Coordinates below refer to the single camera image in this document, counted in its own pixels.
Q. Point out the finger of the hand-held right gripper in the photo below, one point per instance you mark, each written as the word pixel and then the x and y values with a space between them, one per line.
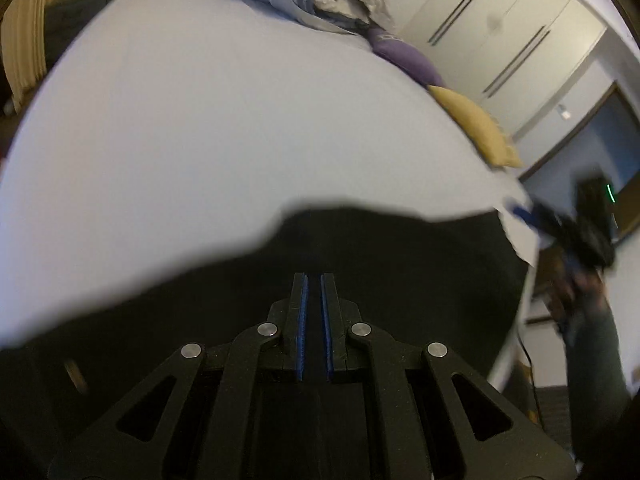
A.
pixel 525 214

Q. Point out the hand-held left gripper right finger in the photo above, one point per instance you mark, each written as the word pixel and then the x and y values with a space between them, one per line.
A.
pixel 327 320

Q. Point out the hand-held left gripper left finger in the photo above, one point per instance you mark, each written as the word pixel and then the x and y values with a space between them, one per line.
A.
pixel 300 320

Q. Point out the black pants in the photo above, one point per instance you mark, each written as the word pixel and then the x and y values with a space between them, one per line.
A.
pixel 210 340

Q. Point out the person's right forearm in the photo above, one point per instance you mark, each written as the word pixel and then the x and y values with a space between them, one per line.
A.
pixel 597 390

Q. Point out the person's right hand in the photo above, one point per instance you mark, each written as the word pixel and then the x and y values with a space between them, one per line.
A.
pixel 575 292

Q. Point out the yellow pillow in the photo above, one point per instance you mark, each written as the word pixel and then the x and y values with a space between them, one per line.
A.
pixel 477 125

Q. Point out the white wardrobe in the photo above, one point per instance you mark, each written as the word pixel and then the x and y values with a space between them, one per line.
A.
pixel 495 35

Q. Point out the purple pillow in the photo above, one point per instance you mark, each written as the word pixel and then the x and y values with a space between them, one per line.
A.
pixel 405 57

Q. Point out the white bed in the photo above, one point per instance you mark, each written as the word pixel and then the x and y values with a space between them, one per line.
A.
pixel 200 140

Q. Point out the beige curtain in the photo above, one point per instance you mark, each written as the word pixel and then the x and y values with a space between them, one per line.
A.
pixel 25 35

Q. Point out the white wall switch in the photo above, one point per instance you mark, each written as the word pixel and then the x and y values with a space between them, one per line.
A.
pixel 564 112

